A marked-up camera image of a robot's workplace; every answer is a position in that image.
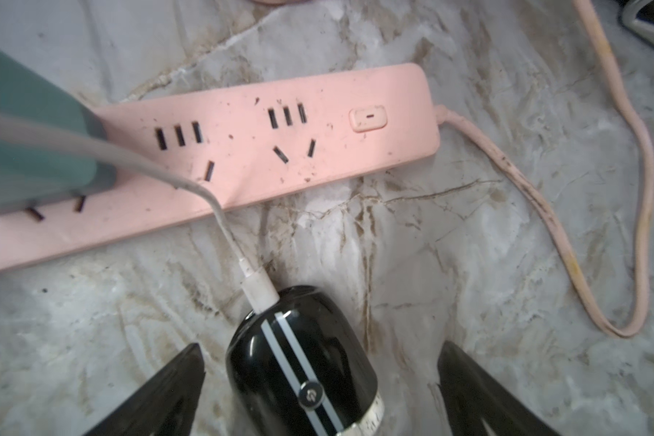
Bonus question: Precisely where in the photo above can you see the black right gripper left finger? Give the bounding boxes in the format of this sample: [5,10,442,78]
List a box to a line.
[87,343,205,435]

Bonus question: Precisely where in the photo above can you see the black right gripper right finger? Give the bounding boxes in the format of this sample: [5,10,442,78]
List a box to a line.
[437,341,557,435]

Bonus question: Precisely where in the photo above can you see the white charging cable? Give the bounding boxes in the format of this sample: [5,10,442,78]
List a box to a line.
[0,108,281,315]

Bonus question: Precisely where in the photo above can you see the pink power strip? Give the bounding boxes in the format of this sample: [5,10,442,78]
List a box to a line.
[0,64,440,272]

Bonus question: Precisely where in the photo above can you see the green charger plug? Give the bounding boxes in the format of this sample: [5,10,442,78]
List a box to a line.
[0,51,116,214]

